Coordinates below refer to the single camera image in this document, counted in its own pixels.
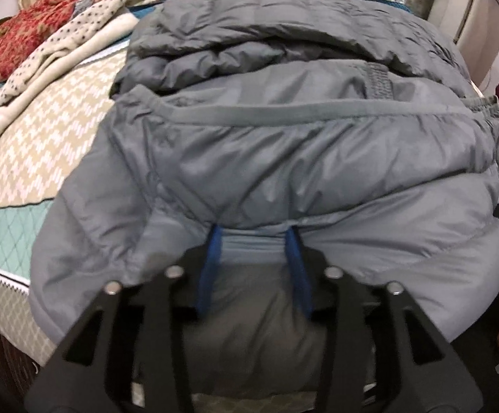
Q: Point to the zigzag patterned mattress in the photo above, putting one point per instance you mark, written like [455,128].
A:
[25,146]

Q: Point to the white cabinet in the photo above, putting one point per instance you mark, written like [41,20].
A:
[455,8]

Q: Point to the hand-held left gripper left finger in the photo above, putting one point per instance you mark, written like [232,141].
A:
[208,275]

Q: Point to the grey puffer jacket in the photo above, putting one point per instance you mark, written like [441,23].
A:
[275,159]

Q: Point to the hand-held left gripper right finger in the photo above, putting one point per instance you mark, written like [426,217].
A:
[297,275]

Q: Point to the red patchwork quilt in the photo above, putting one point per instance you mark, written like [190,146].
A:
[38,26]

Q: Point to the blue bed sheet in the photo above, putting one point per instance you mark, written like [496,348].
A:
[146,10]

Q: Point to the cream dotted blanket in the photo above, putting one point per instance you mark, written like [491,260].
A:
[73,38]

